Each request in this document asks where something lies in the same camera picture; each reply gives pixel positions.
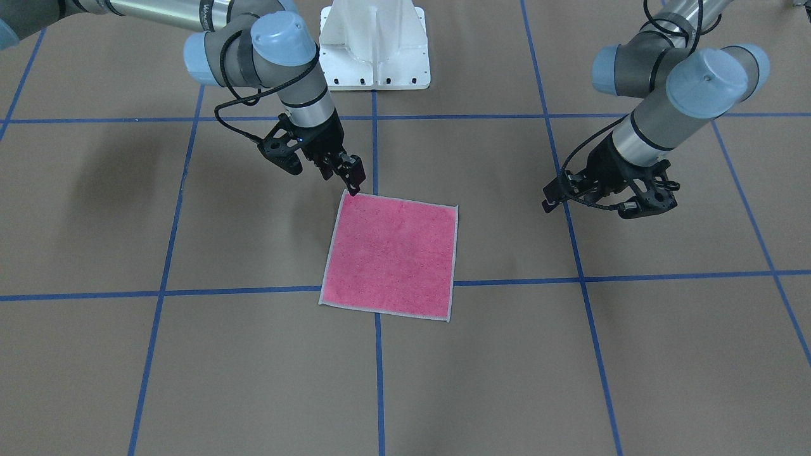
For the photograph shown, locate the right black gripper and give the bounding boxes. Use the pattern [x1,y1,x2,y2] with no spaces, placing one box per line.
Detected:
[257,113,367,196]

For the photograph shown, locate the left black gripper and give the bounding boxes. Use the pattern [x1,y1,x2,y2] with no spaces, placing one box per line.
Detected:
[542,137,680,220]

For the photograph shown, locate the pink and grey towel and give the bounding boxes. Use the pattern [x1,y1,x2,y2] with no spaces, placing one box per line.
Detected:
[319,193,459,322]

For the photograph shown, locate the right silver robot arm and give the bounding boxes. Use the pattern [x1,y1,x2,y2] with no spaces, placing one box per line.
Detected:
[1,1,366,194]

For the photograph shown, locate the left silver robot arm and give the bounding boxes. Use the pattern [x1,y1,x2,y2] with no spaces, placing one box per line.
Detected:
[542,1,771,220]

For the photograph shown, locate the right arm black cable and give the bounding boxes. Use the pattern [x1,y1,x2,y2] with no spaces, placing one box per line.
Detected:
[214,19,321,145]

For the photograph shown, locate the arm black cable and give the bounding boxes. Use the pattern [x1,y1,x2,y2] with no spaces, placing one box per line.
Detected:
[558,0,723,211]
[214,19,321,145]

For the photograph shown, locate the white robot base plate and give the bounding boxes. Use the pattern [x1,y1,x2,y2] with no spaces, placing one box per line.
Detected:
[319,1,431,91]

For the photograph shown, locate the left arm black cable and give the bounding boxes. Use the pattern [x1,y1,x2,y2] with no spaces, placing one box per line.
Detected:
[558,0,723,211]

